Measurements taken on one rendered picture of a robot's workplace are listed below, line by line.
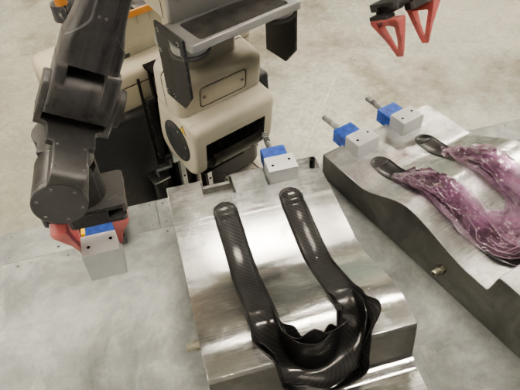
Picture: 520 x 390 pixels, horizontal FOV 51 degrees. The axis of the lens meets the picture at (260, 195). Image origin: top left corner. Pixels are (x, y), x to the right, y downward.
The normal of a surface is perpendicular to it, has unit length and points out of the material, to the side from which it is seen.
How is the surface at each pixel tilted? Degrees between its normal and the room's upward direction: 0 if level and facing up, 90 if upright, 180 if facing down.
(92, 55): 78
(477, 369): 0
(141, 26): 92
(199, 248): 4
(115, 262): 91
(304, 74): 0
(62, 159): 30
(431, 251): 90
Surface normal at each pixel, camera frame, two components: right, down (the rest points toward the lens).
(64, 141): 0.44, -0.69
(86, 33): 0.31, 0.50
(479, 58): -0.05, -0.70
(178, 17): 0.61, 0.55
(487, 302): -0.84, 0.41
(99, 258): 0.26, 0.69
